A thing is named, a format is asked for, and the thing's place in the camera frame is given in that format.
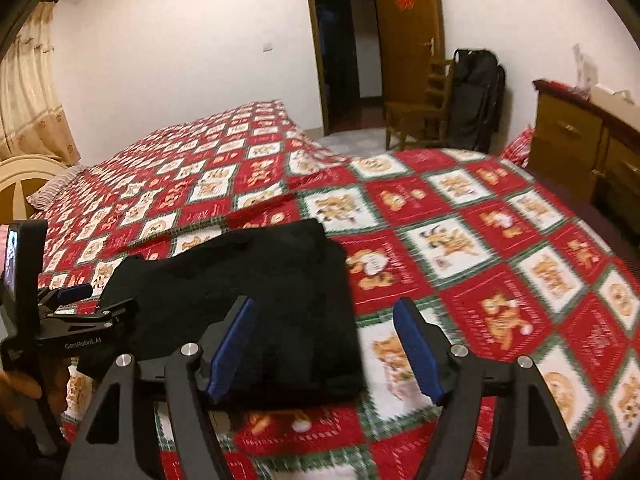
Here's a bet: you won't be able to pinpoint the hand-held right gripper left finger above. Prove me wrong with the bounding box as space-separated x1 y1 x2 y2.
62 296 257 480

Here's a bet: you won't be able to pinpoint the red plaid cloth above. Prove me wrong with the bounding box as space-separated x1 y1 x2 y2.
500 127 535 168

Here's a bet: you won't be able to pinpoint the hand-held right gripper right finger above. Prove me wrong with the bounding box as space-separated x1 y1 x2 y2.
392 296 576 480

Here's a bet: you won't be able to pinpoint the person's left hand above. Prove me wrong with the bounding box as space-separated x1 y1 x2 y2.
0 370 43 415

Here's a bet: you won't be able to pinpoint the red printed blanket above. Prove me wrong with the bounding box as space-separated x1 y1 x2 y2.
25 100 640 480

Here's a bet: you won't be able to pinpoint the wooden chair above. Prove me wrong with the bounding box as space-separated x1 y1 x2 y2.
384 57 456 151

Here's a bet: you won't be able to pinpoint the dark maroon bed sheet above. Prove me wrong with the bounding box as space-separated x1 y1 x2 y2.
540 170 631 261

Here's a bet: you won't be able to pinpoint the clear plastic bag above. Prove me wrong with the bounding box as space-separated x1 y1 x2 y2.
572 45 599 89

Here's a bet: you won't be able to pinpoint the cream headboard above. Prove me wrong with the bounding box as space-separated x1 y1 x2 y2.
0 156 71 223

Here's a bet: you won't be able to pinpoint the wooden door frame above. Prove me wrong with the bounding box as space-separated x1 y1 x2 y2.
302 0 386 137

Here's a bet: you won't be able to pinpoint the wooden dresser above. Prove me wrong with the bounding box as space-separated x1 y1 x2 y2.
527 79 640 221

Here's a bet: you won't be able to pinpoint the striped pillow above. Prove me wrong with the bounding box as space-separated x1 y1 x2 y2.
26 165 88 211

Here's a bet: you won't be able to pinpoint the beige patterned curtain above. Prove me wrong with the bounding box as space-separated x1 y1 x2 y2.
0 0 81 166

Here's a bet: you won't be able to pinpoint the black pants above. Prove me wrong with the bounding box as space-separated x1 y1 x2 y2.
77 218 366 403

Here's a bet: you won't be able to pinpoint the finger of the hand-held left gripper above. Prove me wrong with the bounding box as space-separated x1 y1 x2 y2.
37 283 94 311
45 298 139 333

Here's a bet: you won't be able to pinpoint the black bag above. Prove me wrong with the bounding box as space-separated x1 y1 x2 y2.
447 48 507 153

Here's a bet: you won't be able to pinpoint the wooden door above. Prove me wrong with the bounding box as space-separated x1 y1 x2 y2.
374 0 448 111

